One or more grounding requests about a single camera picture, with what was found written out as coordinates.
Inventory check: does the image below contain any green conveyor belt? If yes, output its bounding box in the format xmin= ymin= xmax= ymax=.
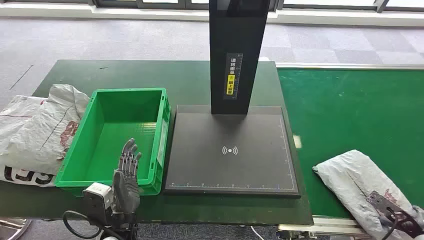
xmin=276 ymin=67 xmax=424 ymax=220

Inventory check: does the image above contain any yellow black label sticker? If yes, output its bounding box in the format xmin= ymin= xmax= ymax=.
xmin=223 ymin=52 xmax=244 ymax=100

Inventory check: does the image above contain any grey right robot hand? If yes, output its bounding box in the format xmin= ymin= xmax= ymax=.
xmin=380 ymin=205 xmax=424 ymax=239

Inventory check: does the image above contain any plain grey parcel bag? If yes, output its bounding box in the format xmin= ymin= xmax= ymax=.
xmin=312 ymin=149 xmax=424 ymax=240

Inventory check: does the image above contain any black inbound scanner machine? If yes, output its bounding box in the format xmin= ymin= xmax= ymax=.
xmin=163 ymin=0 xmax=302 ymax=199

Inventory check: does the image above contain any dark green table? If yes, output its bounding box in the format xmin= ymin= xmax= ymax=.
xmin=0 ymin=59 xmax=314 ymax=227

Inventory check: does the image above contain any green plastic crate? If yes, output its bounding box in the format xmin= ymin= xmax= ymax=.
xmin=54 ymin=87 xmax=172 ymax=197

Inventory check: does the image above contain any thin white cable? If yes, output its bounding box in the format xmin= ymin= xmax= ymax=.
xmin=250 ymin=225 xmax=266 ymax=240

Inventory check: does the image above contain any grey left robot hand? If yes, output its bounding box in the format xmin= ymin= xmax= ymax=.
xmin=111 ymin=138 xmax=143 ymax=216

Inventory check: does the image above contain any large white woven sack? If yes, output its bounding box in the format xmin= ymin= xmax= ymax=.
xmin=0 ymin=83 xmax=91 ymax=188

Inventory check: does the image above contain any dark window frame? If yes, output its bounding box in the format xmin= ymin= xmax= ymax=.
xmin=0 ymin=0 xmax=424 ymax=13

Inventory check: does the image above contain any white window sill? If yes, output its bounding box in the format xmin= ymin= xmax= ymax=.
xmin=0 ymin=2 xmax=424 ymax=27

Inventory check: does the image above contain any metal chair base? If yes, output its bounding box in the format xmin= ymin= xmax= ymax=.
xmin=0 ymin=218 xmax=32 ymax=240

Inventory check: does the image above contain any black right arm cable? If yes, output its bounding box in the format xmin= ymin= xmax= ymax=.
xmin=380 ymin=206 xmax=398 ymax=240

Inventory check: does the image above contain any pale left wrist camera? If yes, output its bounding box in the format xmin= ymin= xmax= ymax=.
xmin=82 ymin=182 xmax=114 ymax=226

